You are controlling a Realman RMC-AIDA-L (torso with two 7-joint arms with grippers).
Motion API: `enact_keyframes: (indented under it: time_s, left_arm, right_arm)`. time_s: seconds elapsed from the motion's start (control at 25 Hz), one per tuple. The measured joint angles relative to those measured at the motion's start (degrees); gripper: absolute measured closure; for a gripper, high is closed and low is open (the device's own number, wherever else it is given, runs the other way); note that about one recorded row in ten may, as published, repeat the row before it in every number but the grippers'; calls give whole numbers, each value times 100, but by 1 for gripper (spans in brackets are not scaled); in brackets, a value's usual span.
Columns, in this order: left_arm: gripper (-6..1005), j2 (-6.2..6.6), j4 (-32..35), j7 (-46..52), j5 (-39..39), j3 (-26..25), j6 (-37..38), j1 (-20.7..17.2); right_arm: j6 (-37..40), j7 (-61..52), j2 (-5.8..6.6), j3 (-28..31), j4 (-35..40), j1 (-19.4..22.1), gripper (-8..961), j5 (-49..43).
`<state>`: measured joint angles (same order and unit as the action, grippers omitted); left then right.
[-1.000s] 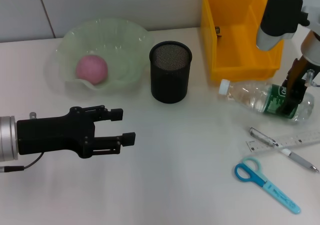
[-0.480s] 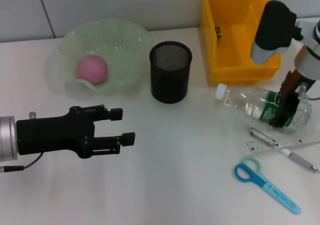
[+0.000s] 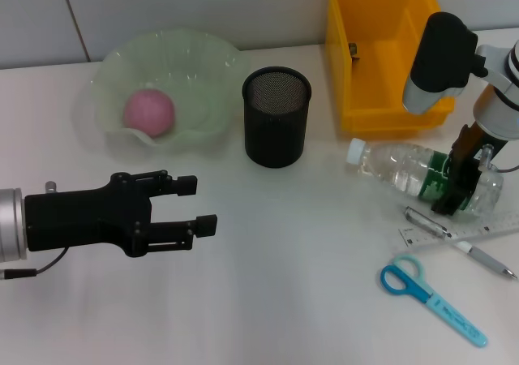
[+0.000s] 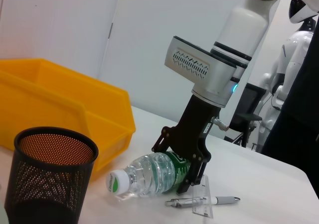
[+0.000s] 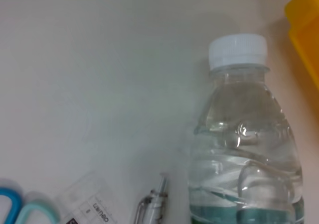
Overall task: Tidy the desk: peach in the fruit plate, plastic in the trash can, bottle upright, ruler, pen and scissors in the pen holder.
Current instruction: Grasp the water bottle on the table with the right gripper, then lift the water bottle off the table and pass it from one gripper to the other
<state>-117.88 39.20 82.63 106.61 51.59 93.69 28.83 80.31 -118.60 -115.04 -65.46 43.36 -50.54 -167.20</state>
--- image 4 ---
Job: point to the pale green glass fruit plate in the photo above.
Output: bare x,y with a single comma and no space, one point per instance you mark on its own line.
2,209

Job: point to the black mesh pen cup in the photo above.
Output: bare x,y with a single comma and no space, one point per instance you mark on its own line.
49,179

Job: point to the clear water bottle green label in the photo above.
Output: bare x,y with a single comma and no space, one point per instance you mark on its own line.
149,174

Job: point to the black office chair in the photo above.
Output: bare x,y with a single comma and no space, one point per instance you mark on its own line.
246,102

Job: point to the grey white ballpoint pen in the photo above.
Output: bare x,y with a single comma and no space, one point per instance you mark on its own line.
219,200

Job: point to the clear plastic ruler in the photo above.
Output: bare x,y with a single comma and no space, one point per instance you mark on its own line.
203,206

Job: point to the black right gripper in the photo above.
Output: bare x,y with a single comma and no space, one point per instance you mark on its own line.
194,129

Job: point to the white humanoid robot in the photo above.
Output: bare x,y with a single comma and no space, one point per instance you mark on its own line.
294,49

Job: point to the yellow plastic bin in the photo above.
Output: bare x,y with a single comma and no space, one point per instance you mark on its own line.
49,97

